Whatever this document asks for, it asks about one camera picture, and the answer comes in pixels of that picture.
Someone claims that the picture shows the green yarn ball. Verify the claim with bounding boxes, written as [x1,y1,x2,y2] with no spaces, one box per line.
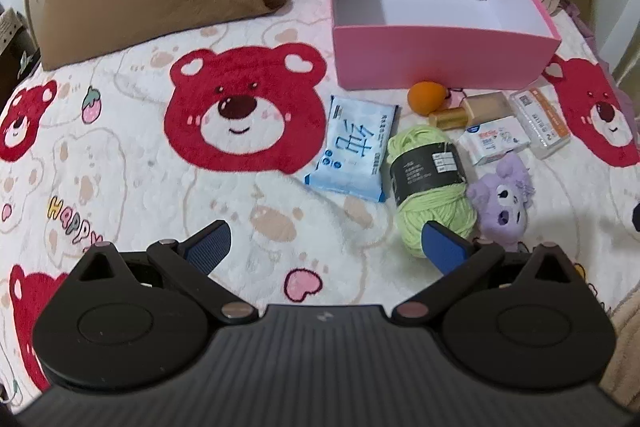
[386,126,478,260]

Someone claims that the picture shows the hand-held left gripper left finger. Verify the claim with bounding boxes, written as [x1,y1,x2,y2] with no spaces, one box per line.
[67,221,259,324]

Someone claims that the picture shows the blue wet wipes packet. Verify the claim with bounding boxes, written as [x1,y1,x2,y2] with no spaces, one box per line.
[305,95,402,202]

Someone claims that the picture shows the purple plush toy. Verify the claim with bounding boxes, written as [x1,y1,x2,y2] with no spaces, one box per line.
[466,154,535,252]

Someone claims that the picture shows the white tissue packet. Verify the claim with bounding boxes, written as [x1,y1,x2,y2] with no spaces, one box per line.
[459,116,532,166]

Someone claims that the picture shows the dark bedside cabinet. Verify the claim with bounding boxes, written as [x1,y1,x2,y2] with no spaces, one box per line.
[0,7,42,100]

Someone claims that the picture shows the orange makeup sponge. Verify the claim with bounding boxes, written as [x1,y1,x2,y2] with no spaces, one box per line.
[407,80,451,114]

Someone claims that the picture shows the clear box with orange label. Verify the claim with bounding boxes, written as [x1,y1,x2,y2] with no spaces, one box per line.
[510,88,571,159]

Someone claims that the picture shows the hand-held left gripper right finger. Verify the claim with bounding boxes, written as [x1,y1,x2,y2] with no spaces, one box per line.
[392,221,586,324]

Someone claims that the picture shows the beige bottle with gold cap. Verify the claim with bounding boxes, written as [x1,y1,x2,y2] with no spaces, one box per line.
[430,92,515,130]

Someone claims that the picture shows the pink cardboard box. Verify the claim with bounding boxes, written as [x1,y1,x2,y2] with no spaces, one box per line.
[330,0,563,90]

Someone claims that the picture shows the red bear printed blanket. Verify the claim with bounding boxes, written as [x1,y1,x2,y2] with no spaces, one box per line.
[0,0,640,408]

